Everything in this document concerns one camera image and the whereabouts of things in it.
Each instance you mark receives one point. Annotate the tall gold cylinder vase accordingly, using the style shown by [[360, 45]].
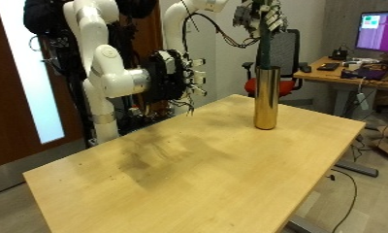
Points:
[[267, 97]]

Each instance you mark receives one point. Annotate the red emergency stop button box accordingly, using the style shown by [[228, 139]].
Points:
[[135, 110]]

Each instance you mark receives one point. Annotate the black mesh chair red seat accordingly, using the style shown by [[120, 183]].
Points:
[[284, 48]]

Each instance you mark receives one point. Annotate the black computer mouse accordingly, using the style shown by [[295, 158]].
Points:
[[306, 68]]

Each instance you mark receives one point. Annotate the black keyboard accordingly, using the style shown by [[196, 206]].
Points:
[[328, 66]]

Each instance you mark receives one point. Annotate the black desk device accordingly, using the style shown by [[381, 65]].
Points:
[[339, 54]]

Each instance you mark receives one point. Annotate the wooden office desk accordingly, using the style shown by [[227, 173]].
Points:
[[323, 75]]

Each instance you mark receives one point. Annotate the computer monitor purple screen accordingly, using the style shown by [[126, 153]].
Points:
[[383, 32]]

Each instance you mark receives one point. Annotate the black hanging jacket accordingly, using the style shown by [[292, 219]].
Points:
[[41, 16]]

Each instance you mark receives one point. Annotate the brown door with glass panel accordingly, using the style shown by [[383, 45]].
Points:
[[9, 113]]

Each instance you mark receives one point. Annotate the grey table foot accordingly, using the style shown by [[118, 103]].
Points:
[[357, 168]]

